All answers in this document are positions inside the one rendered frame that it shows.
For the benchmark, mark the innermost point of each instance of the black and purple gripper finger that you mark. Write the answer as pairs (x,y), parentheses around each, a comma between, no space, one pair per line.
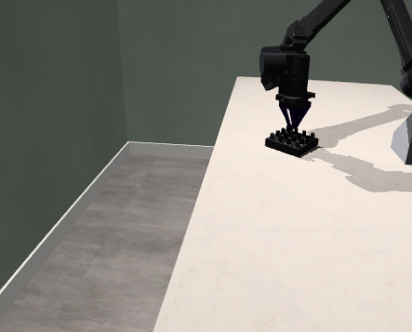
(305,109)
(297,112)

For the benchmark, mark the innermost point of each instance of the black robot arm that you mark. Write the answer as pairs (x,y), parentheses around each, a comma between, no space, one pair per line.
(273,59)

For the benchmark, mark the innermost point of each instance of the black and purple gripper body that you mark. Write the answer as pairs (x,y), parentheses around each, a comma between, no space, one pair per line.
(298,95)

